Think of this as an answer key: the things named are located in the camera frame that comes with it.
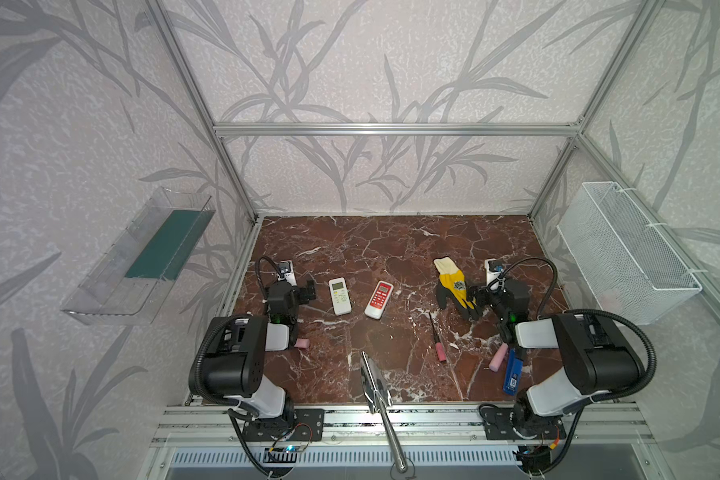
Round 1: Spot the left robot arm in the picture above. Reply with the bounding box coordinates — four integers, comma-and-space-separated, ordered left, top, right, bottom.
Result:
188, 280, 317, 430

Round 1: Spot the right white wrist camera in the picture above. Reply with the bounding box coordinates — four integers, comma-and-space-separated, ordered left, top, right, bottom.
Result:
484, 259, 504, 285

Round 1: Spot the white wire wall basket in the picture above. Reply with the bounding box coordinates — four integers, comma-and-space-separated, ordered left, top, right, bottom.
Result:
557, 181, 702, 325

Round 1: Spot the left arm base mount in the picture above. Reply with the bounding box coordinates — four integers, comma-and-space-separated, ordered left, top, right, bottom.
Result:
242, 408, 326, 442

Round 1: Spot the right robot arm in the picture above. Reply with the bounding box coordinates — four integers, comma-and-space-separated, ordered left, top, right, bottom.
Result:
468, 279, 658, 428

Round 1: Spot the metal trowel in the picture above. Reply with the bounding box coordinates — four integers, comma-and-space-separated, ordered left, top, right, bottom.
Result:
361, 351, 409, 474

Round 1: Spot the pink handled screwdriver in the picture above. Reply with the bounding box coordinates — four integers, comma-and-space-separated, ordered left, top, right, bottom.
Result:
428, 313, 447, 364

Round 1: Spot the clear plastic wall shelf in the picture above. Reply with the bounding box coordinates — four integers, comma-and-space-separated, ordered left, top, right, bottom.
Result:
61, 187, 216, 326

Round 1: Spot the white green-screen remote control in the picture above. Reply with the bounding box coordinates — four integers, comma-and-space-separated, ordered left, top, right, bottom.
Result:
329, 277, 352, 316

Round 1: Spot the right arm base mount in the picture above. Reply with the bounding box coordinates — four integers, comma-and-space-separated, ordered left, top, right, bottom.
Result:
478, 403, 567, 443

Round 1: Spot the yellow black work glove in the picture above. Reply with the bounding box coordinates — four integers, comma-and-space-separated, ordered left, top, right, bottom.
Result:
433, 257, 481, 322

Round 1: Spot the red white remote control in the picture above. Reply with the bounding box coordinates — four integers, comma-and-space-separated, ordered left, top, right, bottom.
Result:
364, 281, 394, 320

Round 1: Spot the blue lighter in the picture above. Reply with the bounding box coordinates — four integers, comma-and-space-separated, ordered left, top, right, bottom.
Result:
503, 348, 525, 396

